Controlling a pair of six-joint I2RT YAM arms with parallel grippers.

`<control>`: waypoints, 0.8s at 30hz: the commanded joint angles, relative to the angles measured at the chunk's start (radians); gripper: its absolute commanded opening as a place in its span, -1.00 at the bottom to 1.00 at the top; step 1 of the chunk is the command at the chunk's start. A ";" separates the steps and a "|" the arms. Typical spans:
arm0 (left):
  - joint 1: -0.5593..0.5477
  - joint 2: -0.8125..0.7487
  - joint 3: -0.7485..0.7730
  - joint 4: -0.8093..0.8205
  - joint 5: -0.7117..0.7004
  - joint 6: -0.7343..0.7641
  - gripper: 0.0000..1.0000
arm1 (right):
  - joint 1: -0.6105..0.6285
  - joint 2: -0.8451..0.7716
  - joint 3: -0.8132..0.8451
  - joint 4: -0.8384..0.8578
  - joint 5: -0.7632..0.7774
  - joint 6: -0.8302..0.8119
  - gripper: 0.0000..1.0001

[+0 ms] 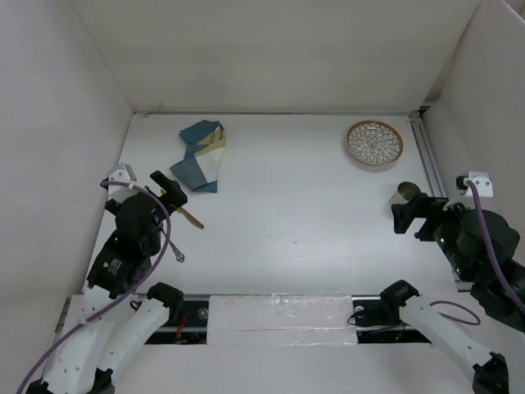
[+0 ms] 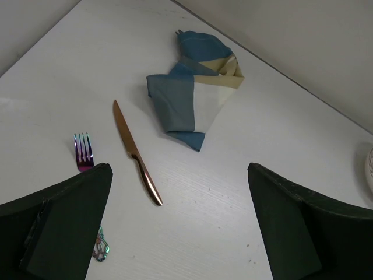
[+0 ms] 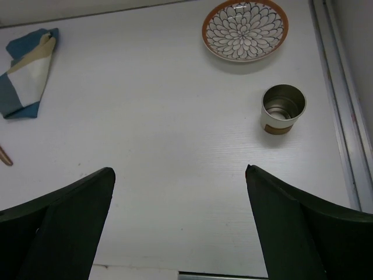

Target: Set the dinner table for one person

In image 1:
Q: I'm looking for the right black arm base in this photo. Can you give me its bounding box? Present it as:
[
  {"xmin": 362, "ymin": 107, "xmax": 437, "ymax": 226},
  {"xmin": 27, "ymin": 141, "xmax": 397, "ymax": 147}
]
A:
[{"xmin": 347, "ymin": 297, "xmax": 430, "ymax": 344}]

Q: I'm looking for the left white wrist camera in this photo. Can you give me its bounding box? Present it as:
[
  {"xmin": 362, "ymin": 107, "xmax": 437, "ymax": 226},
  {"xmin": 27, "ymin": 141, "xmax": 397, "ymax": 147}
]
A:
[{"xmin": 107, "ymin": 163, "xmax": 137, "ymax": 183}]

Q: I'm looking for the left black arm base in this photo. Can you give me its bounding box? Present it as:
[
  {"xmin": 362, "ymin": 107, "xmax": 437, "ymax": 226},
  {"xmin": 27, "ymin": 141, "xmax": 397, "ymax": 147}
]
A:
[{"xmin": 146, "ymin": 296, "xmax": 209, "ymax": 345}]

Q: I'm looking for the iridescent purple fork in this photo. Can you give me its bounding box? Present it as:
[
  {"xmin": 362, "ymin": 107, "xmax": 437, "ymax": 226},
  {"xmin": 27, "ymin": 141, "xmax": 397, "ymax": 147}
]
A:
[{"xmin": 162, "ymin": 230, "xmax": 185, "ymax": 263}]

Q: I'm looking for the steel cup with brown base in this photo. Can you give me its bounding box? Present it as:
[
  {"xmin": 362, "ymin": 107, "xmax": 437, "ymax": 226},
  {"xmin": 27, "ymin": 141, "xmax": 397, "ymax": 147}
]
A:
[{"xmin": 389, "ymin": 181, "xmax": 422, "ymax": 215}]

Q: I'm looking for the blue beige checked placemat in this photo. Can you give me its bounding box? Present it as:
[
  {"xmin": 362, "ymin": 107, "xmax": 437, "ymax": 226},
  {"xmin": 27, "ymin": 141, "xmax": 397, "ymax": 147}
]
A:
[{"xmin": 170, "ymin": 120, "xmax": 226, "ymax": 194}]

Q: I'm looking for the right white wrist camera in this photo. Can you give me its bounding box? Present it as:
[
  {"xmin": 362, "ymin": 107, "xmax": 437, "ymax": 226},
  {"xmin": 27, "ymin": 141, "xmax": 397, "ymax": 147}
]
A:
[{"xmin": 455, "ymin": 172, "xmax": 494, "ymax": 199}]

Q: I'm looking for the floral plate with orange rim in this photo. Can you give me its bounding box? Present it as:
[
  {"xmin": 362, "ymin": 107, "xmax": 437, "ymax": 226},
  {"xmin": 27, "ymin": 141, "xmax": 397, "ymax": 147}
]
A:
[{"xmin": 345, "ymin": 120, "xmax": 404, "ymax": 166}]

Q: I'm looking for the aluminium rail at right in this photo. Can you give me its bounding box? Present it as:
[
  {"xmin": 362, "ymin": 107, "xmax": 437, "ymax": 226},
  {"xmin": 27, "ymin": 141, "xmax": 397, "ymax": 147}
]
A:
[{"xmin": 409, "ymin": 111, "xmax": 446, "ymax": 197}]

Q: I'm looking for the white front cover panel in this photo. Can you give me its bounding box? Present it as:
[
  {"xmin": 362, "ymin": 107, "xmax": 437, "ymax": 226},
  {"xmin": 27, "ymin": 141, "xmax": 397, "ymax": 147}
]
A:
[{"xmin": 207, "ymin": 295, "xmax": 357, "ymax": 346}]

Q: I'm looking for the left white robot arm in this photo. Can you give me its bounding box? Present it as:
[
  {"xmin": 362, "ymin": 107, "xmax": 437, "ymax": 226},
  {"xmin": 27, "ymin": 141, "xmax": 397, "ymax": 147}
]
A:
[{"xmin": 17, "ymin": 164, "xmax": 188, "ymax": 393}]

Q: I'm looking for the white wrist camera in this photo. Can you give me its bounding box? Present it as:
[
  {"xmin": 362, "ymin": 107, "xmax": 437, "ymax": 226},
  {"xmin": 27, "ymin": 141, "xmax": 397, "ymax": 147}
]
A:
[
  {"xmin": 455, "ymin": 172, "xmax": 494, "ymax": 199},
  {"xmin": 107, "ymin": 163, "xmax": 137, "ymax": 183}
]

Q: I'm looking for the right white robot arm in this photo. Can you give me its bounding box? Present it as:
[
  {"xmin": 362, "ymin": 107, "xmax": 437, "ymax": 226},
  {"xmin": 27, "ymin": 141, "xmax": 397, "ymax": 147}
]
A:
[{"xmin": 377, "ymin": 193, "xmax": 524, "ymax": 393}]

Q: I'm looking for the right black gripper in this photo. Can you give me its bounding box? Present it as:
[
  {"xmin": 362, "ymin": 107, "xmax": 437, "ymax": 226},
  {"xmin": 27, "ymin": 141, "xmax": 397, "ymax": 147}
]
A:
[{"xmin": 392, "ymin": 190, "xmax": 480, "ymax": 280}]

